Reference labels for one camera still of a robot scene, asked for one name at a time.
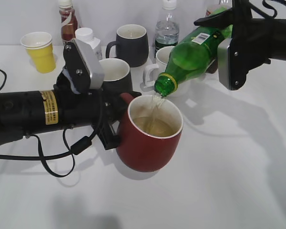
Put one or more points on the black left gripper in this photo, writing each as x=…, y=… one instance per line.
x=98, y=108

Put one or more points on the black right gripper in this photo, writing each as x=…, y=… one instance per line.
x=251, y=35

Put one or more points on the green soda bottle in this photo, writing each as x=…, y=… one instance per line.
x=191, y=58

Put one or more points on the red ceramic mug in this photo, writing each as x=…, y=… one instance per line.
x=141, y=151

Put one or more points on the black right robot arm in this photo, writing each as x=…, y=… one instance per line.
x=278, y=42

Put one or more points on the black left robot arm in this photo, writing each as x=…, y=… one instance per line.
x=34, y=112

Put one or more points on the yellow paper cup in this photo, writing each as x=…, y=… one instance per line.
x=38, y=46

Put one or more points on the front black ceramic mug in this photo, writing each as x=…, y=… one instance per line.
x=117, y=75

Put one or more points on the black ceramic mug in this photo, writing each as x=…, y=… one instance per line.
x=131, y=45
x=117, y=75

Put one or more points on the dark cola bottle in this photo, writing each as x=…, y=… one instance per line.
x=221, y=6

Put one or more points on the clear water bottle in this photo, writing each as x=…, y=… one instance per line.
x=167, y=26

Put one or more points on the white ceramic mug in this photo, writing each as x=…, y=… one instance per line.
x=152, y=71

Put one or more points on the rear black ceramic mug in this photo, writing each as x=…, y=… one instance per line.
x=131, y=45

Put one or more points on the white yogurt drink bottle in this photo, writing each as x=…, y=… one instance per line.
x=86, y=35

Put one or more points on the brown tea bottle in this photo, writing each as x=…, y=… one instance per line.
x=69, y=23

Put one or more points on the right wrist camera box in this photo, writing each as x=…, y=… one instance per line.
x=232, y=73

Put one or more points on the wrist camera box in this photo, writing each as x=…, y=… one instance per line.
x=82, y=67
x=232, y=73

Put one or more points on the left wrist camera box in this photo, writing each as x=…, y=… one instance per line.
x=82, y=67

